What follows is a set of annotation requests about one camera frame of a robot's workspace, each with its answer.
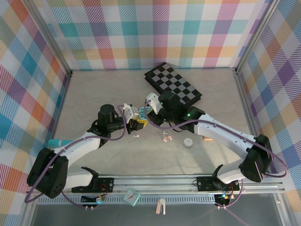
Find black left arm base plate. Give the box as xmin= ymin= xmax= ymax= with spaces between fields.
xmin=71 ymin=178 xmax=115 ymax=193

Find small electronics board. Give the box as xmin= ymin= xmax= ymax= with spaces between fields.
xmin=81 ymin=194 xmax=107 ymax=203
xmin=214 ymin=193 xmax=232 ymax=206

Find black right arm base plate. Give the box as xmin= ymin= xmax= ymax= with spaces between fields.
xmin=196 ymin=176 xmax=241 ymax=192

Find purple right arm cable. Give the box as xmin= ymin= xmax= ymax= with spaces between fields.
xmin=145 ymin=100 xmax=289 ymax=210

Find perforated grey cable duct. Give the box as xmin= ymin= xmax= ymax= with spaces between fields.
xmin=37 ymin=197 xmax=218 ymax=204

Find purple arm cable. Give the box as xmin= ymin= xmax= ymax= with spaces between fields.
xmin=24 ymin=105 xmax=127 ymax=210
xmin=145 ymin=100 xmax=289 ymax=210

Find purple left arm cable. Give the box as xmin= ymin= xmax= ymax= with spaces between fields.
xmin=24 ymin=105 xmax=127 ymax=210

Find teal cylindrical tube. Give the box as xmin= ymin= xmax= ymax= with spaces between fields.
xmin=48 ymin=138 xmax=71 ymax=148

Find aluminium frame post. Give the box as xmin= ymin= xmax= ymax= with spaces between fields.
xmin=234 ymin=0 xmax=281 ymax=74
xmin=28 ymin=0 xmax=74 ymax=77

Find pink white key tag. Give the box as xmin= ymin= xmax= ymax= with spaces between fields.
xmin=156 ymin=198 xmax=166 ymax=215

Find black grey folding chessboard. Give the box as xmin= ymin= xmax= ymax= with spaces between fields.
xmin=143 ymin=62 xmax=203 ymax=108

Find teal square alarm clock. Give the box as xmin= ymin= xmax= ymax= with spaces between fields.
xmin=123 ymin=188 xmax=141 ymax=207

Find aluminium side rail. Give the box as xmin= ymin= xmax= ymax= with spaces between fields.
xmin=42 ymin=70 xmax=74 ymax=177
xmin=234 ymin=69 xmax=269 ymax=174

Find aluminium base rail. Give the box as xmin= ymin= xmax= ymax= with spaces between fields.
xmin=28 ymin=175 xmax=285 ymax=195

